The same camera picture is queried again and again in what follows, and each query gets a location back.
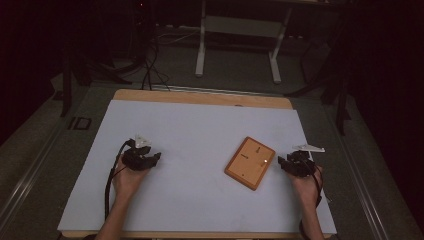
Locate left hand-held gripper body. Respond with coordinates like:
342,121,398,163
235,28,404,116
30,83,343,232
121,134,160,172

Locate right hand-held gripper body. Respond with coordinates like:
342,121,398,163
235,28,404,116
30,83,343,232
283,143,326,178

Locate wooden board with pegs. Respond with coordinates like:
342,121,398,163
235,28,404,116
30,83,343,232
224,136,277,192

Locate person's left hand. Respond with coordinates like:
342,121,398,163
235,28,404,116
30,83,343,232
112,153,152,201

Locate person's right hand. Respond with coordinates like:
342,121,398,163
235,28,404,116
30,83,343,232
287,165,324,209

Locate white table mat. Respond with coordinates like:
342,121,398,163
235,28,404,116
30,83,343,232
57,99,338,235

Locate floor socket plate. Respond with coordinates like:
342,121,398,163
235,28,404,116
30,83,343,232
67,116,93,131

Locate black metal stand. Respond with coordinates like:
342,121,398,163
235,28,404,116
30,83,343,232
321,76,353,137
59,53,73,118

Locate wooden table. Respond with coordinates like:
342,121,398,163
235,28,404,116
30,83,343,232
61,88,334,240

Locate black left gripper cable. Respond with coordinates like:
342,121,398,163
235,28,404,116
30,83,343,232
104,139,135,222

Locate metal floor rail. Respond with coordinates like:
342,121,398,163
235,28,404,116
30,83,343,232
324,99,391,240
0,99,68,231

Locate black floor cables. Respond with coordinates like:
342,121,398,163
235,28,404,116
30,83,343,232
109,19,201,92

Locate white metal desk frame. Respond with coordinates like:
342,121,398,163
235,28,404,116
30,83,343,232
194,0,295,85

